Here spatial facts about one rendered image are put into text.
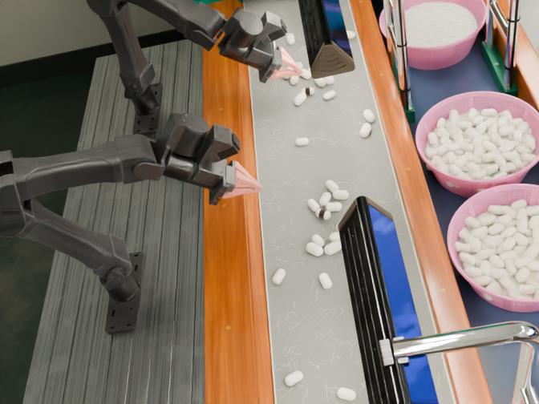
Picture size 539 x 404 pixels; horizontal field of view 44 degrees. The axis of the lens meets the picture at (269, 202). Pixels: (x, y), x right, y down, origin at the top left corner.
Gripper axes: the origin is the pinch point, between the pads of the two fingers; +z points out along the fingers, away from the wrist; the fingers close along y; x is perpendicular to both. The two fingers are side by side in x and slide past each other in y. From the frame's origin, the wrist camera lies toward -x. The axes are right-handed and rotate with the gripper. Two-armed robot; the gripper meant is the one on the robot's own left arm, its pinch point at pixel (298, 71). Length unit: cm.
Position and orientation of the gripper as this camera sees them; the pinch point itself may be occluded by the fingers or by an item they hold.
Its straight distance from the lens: 161.3
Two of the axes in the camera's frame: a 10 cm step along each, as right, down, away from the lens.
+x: -4.7, 6.0, 6.5
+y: -0.7, -7.6, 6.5
